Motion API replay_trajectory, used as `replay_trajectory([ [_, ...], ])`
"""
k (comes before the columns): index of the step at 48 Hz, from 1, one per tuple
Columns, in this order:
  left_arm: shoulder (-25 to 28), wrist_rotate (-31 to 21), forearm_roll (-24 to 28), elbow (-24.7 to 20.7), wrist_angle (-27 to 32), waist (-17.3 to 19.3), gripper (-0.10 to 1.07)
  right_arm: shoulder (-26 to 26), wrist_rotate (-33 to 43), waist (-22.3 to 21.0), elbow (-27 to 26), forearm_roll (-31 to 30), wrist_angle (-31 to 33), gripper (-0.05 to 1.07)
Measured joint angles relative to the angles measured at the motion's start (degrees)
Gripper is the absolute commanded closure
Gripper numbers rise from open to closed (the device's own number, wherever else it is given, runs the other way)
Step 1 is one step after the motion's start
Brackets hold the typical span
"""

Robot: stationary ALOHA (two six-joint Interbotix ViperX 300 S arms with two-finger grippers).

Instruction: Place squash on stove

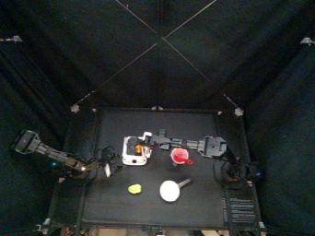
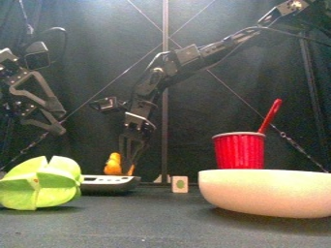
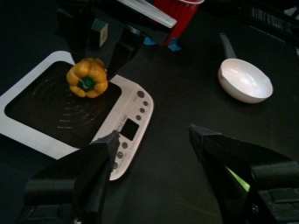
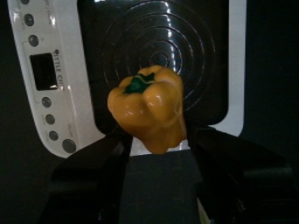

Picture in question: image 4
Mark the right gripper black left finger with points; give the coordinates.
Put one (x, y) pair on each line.
(90, 180)

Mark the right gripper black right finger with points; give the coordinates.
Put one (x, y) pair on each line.
(241, 180)

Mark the yellow bell pepper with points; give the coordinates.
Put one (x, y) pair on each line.
(151, 110)

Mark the white toy induction stove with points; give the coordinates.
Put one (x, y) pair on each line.
(70, 87)

